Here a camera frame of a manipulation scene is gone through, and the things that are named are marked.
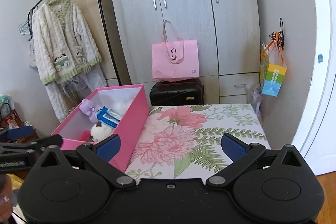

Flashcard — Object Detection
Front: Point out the black suitcase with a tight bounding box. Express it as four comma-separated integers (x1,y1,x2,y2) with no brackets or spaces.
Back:
149,79,205,106

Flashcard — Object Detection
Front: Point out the wicker basket with items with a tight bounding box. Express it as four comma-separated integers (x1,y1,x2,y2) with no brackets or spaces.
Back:
0,94,23,129

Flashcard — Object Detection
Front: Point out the pink paper shopping bag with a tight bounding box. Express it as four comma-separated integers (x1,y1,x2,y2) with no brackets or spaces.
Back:
152,20,200,82

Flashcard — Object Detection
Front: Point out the grey three-door wardrobe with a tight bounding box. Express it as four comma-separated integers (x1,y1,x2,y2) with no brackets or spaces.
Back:
112,0,260,103

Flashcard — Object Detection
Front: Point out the white green knitted cardigan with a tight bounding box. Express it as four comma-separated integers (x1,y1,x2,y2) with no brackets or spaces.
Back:
31,0,107,121

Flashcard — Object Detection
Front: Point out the black clothes rack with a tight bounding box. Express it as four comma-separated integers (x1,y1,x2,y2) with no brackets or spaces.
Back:
26,0,122,87

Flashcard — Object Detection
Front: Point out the floral tablecloth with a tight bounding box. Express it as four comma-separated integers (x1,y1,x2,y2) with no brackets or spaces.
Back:
125,103,270,182

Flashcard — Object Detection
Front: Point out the white door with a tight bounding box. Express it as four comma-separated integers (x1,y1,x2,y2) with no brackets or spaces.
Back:
292,0,335,176

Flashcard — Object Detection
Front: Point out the white brown cat plush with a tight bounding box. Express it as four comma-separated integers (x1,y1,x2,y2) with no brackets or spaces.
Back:
90,121,114,143

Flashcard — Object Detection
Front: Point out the black wall hook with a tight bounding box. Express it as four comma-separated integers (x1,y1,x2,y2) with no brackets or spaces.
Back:
278,18,284,50

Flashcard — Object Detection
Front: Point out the left hand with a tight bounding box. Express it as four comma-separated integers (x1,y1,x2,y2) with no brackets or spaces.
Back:
0,174,13,223

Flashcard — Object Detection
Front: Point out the blue white tissue pack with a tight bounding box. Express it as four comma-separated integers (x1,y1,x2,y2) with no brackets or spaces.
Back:
96,106,122,129

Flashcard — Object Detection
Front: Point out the purple plush toy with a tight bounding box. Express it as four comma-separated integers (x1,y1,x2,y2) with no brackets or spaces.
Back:
79,99,102,124

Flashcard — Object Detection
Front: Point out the pink cardboard shoe box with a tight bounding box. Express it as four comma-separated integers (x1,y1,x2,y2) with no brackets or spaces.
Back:
53,84,149,172

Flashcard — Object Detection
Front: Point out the colourful striped gift bag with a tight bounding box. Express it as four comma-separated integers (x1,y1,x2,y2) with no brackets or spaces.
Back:
260,32,287,97

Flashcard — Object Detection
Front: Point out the white plastic bag bundle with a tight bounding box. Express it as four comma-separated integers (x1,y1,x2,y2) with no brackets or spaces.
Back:
113,100,133,117

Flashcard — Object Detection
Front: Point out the pink floral fabric pouch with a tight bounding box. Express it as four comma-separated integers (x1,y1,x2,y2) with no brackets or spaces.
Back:
79,130,93,142

